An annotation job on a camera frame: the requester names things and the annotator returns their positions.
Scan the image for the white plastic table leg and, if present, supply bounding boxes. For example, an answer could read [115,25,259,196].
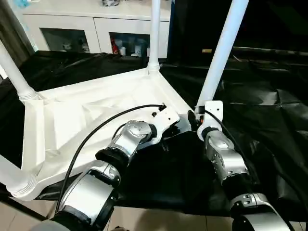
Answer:
[193,0,250,114]
[0,40,41,101]
[0,153,39,197]
[146,0,162,76]

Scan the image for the white plastic table top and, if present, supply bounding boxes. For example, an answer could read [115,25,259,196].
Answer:
[7,66,201,201]

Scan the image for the black glossy mat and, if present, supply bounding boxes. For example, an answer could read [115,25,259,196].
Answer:
[0,49,308,217]

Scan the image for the dark metal pole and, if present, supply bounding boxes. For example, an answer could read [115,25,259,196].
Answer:
[232,47,308,58]

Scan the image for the black backdrop cloth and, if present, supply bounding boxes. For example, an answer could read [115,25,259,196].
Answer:
[169,0,308,64]

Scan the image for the white glass-door cabinet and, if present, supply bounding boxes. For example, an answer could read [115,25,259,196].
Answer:
[21,0,172,59]

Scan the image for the grey curtain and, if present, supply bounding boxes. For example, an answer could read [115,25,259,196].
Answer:
[0,0,37,80]

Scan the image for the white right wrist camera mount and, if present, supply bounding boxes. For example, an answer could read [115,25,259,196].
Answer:
[196,100,224,143]

